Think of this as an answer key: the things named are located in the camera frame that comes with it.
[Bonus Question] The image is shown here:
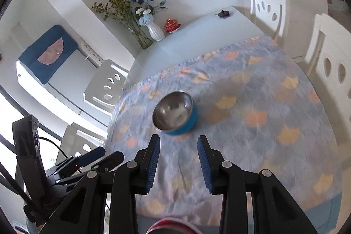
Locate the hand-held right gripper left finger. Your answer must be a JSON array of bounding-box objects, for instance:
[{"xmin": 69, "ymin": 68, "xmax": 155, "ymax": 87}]
[{"xmin": 37, "ymin": 134, "xmax": 161, "ymax": 234}]

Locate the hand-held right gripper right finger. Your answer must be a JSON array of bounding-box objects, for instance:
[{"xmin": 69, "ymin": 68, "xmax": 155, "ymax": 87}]
[{"xmin": 197, "ymin": 135, "xmax": 319, "ymax": 234}]

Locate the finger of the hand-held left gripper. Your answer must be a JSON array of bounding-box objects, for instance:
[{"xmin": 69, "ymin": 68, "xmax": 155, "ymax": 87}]
[
  {"xmin": 45, "ymin": 147, "xmax": 106, "ymax": 176},
  {"xmin": 55, "ymin": 152, "xmax": 124, "ymax": 186}
]

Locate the blue steel bowl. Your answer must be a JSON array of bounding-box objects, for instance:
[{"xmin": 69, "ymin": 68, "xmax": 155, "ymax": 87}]
[{"xmin": 152, "ymin": 91, "xmax": 198, "ymax": 136}]

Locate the white refrigerator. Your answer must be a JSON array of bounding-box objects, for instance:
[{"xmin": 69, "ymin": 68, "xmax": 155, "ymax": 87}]
[{"xmin": 16, "ymin": 48, "xmax": 110, "ymax": 134}]

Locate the blue refrigerator cover cloth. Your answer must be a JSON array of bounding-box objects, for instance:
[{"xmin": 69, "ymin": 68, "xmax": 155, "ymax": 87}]
[{"xmin": 18, "ymin": 25, "xmax": 80, "ymax": 86}]

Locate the patterned grey orange tablecloth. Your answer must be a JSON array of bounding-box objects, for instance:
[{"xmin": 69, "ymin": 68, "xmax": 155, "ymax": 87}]
[{"xmin": 106, "ymin": 34, "xmax": 343, "ymax": 234}]

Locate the white power strip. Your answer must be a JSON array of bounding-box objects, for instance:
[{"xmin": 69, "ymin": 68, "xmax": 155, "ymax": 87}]
[{"xmin": 79, "ymin": 37, "xmax": 106, "ymax": 66}]

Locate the clear glass vase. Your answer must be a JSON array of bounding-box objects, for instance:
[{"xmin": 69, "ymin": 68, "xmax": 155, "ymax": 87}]
[{"xmin": 132, "ymin": 28, "xmax": 153, "ymax": 50}]

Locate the white ribbed vase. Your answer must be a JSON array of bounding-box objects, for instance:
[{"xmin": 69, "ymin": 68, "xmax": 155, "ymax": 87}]
[{"xmin": 146, "ymin": 22, "xmax": 166, "ymax": 42}]

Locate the white saucer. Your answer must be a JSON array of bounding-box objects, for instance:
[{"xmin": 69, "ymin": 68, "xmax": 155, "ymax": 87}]
[{"xmin": 165, "ymin": 24, "xmax": 182, "ymax": 34}]

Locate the red lidded teacup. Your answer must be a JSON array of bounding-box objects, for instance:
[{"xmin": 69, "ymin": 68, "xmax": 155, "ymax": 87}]
[{"xmin": 165, "ymin": 19, "xmax": 178, "ymax": 32}]

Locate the dried green flower bunch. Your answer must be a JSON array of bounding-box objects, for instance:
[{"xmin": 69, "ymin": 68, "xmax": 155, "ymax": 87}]
[{"xmin": 91, "ymin": 0, "xmax": 138, "ymax": 34}]

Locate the blue white flower bouquet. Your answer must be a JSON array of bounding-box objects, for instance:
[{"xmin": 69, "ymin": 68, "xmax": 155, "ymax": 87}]
[{"xmin": 125, "ymin": 0, "xmax": 168, "ymax": 26}]

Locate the black cable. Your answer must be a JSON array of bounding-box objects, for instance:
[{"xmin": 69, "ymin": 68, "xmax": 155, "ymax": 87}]
[{"xmin": 38, "ymin": 137, "xmax": 68, "ymax": 160}]

